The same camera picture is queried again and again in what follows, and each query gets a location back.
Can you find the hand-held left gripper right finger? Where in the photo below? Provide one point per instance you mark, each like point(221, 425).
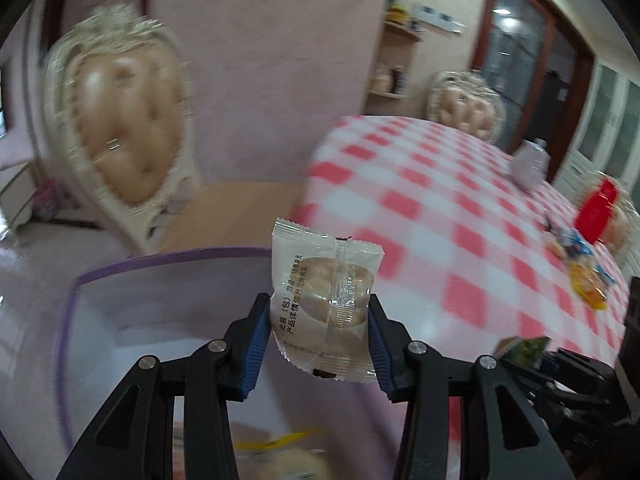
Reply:
point(382, 355)

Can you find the small blue snack packet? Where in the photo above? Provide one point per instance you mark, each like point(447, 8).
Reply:
point(606, 276)

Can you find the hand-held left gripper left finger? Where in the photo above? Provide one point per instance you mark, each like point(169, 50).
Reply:
point(255, 345)

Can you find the cream ornate upholstered chair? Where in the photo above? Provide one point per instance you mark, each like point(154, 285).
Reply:
point(125, 125)
point(621, 227)
point(467, 107)

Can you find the yellow white snack packet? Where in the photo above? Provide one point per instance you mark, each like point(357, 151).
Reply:
point(589, 287)

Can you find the wooden wall shelf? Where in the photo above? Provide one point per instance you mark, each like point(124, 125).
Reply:
point(395, 50)

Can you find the yellow item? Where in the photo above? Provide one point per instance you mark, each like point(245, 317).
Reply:
point(397, 14)

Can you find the green snack packet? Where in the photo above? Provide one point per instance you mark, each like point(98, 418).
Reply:
point(525, 350)

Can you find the dark bottle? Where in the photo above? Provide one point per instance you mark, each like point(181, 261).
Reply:
point(399, 80)

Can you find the brown framed glass door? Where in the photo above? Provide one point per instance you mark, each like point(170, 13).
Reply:
point(530, 60)

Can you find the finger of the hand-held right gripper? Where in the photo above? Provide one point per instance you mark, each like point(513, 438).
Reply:
point(575, 365)
point(560, 395)

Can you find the red thermos jug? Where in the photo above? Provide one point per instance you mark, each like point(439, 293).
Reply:
point(595, 210)

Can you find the white and blue boxes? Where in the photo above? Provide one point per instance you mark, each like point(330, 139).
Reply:
point(437, 17)

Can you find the clear round pastry packet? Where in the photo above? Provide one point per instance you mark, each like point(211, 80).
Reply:
point(320, 290)

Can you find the red checked tablecloth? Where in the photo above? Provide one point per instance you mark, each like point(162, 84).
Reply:
point(425, 185)

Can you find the snack packet with yellow stripe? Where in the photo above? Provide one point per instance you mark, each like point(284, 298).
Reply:
point(280, 444)

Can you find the pale jar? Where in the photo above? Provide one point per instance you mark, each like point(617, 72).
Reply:
point(381, 80)

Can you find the clear bin with purple rim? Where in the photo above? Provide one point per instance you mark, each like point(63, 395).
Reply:
point(150, 300)

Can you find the white glass door cabinet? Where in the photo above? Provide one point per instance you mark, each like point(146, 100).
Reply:
point(610, 120)

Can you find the white kettle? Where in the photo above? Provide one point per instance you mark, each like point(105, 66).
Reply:
point(529, 165)

